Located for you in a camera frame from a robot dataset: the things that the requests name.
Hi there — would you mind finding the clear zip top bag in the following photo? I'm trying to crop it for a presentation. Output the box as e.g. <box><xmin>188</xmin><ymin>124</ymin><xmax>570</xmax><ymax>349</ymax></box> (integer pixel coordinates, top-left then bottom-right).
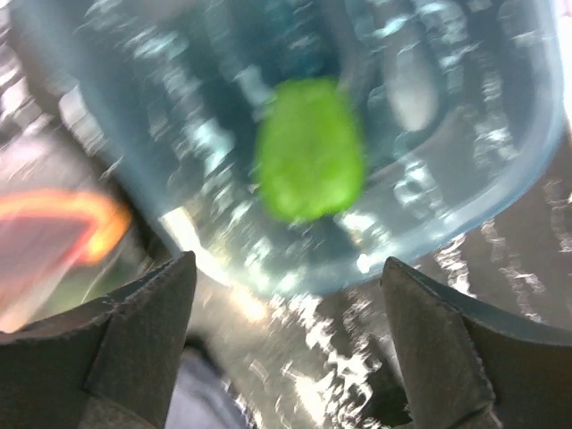
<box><xmin>1</xmin><ymin>188</ymin><xmax>132</xmax><ymax>333</ymax></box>

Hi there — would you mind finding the green fake pepper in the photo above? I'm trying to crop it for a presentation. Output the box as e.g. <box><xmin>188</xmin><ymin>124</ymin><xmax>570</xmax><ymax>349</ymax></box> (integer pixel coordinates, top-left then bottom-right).
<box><xmin>256</xmin><ymin>77</ymin><xmax>366</xmax><ymax>223</ymax></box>

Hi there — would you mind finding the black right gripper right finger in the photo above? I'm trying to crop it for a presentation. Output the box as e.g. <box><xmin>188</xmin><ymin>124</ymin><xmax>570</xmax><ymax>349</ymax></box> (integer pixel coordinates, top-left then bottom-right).
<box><xmin>381</xmin><ymin>257</ymin><xmax>571</xmax><ymax>428</ymax></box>

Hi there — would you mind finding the blue transparent container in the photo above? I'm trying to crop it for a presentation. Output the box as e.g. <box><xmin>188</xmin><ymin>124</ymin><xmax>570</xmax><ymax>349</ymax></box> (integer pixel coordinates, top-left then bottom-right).
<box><xmin>6</xmin><ymin>1</ymin><xmax>564</xmax><ymax>296</ymax></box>

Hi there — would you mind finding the folded dark blue towel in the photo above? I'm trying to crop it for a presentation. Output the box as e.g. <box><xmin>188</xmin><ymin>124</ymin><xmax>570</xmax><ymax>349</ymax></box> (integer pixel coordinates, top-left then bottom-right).
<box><xmin>164</xmin><ymin>348</ymin><xmax>248</xmax><ymax>429</ymax></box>

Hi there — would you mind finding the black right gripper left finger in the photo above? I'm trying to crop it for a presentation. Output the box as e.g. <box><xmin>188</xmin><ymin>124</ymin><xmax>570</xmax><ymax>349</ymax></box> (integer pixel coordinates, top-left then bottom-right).
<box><xmin>1</xmin><ymin>252</ymin><xmax>197</xmax><ymax>428</ymax></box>

